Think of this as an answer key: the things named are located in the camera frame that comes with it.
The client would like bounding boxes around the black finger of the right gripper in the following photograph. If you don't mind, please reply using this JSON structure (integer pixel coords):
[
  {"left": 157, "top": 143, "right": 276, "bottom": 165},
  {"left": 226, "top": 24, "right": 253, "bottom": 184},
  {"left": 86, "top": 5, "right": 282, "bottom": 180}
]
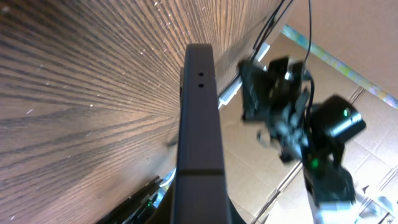
[{"left": 238, "top": 60, "right": 270, "bottom": 121}]

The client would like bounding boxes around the black charger cable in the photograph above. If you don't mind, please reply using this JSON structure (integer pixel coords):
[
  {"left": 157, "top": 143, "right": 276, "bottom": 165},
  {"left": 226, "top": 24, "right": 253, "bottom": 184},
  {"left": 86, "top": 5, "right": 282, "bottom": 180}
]
[{"left": 251, "top": 0, "right": 313, "bottom": 63}]

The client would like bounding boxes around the white power strip cord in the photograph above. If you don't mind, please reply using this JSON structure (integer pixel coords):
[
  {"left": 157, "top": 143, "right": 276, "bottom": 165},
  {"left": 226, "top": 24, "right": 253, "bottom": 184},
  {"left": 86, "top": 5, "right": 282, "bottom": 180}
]
[{"left": 217, "top": 42, "right": 271, "bottom": 110}]

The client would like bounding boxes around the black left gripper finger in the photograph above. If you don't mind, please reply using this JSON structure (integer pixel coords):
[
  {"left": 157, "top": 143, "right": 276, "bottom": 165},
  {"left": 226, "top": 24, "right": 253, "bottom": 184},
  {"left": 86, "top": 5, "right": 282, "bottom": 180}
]
[{"left": 171, "top": 44, "right": 231, "bottom": 224}]

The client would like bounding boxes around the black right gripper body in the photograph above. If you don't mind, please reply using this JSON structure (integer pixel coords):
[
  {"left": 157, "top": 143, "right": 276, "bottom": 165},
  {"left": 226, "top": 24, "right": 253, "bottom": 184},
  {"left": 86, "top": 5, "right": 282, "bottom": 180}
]
[{"left": 256, "top": 57, "right": 310, "bottom": 162}]

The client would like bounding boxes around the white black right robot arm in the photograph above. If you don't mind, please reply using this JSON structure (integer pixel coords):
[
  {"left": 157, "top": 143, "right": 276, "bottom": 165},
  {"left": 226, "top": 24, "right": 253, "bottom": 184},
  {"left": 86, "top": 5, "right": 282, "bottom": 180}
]
[{"left": 238, "top": 57, "right": 366, "bottom": 223}]

